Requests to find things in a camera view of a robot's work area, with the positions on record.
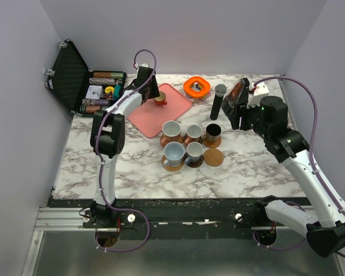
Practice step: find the pink mug back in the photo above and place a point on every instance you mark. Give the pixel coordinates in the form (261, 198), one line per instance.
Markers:
(193, 134)

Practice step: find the light blue mug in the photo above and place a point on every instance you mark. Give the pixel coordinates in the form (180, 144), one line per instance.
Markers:
(173, 153)

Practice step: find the light wood coaster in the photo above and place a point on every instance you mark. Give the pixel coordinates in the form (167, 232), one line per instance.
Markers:
(214, 144)
(213, 157)

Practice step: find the dark wood coaster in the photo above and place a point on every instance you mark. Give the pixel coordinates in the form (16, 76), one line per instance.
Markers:
(197, 164)

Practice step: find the pink mug front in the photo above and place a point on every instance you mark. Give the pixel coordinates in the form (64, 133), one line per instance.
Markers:
(172, 130)

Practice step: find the orange lid container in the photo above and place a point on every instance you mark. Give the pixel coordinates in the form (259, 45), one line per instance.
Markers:
(197, 87)

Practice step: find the pink mug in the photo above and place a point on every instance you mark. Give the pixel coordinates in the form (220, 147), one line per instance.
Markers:
(172, 130)
(193, 134)

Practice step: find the small tan cup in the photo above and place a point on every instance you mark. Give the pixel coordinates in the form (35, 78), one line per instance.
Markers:
(161, 99)

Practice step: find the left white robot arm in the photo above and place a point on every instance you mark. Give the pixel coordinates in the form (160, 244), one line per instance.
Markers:
(108, 139)

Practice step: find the large woven rattan coaster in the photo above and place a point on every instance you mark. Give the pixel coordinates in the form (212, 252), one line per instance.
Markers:
(165, 140)

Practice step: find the grey mug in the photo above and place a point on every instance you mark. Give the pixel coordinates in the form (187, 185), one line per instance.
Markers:
(194, 152)

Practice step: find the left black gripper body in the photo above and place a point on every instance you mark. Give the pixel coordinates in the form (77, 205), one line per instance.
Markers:
(153, 88)

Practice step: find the small woven rattan coaster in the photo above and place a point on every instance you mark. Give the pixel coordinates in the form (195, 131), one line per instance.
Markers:
(171, 168)

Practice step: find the black poker chip case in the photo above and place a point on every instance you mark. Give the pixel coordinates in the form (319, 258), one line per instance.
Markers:
(80, 89)

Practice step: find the pink serving tray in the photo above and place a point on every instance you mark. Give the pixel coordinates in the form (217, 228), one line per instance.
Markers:
(149, 117)

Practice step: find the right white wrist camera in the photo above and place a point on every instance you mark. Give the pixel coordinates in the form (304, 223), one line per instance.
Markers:
(258, 92)

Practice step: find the black gold mug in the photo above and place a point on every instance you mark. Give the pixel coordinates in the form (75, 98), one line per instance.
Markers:
(213, 131)

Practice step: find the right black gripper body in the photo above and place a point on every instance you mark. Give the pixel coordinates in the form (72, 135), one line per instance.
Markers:
(236, 114)

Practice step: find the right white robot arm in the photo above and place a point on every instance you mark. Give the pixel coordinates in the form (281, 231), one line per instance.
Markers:
(325, 231)

